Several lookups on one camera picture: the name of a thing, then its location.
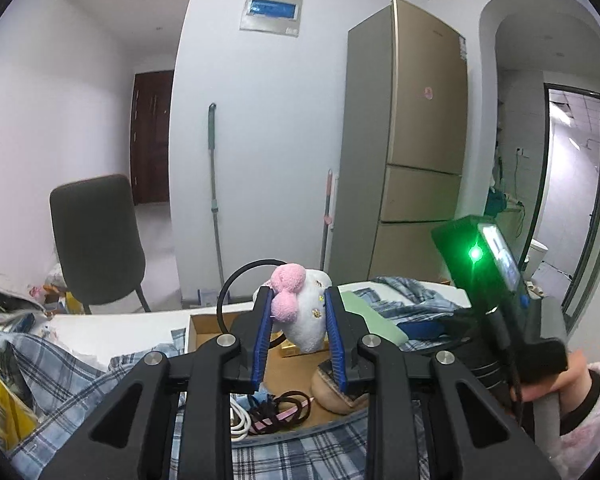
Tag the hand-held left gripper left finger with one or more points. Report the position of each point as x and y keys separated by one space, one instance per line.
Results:
x=262 y=340

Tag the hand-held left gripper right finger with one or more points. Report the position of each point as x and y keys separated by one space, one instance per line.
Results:
x=336 y=345

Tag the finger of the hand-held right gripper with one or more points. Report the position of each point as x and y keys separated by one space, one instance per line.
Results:
x=420 y=331

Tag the white plush toy pink pompoms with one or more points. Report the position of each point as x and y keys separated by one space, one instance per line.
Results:
x=310 y=320

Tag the shallow cardboard box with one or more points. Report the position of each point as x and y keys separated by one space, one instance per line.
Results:
x=210 y=325

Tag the person's right hand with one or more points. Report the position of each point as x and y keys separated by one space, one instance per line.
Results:
x=572 y=380

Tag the gold tissue packet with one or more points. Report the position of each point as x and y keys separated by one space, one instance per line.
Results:
x=292 y=350

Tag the light green card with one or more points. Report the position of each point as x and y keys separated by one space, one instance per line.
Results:
x=375 y=322

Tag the round beige powder puff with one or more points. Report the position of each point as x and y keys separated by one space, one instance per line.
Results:
x=330 y=397

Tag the large black hoop band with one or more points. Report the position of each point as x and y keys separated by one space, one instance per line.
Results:
x=219 y=305

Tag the pink hair band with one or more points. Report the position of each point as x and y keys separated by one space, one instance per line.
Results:
x=280 y=417

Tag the blue hanging cloth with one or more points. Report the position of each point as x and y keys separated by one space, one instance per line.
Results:
x=497 y=202

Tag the gold refrigerator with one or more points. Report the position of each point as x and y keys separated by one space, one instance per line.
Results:
x=405 y=135

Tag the grey upholstered chair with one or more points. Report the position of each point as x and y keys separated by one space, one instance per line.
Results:
x=97 y=240

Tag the blue plaid shirt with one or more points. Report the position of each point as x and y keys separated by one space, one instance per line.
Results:
x=45 y=360

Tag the dark brown door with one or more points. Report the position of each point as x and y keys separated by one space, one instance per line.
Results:
x=152 y=135

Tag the grey white printed bag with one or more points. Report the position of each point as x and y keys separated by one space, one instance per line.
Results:
x=10 y=295

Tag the wall electrical panel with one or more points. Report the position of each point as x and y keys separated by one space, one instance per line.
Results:
x=272 y=2

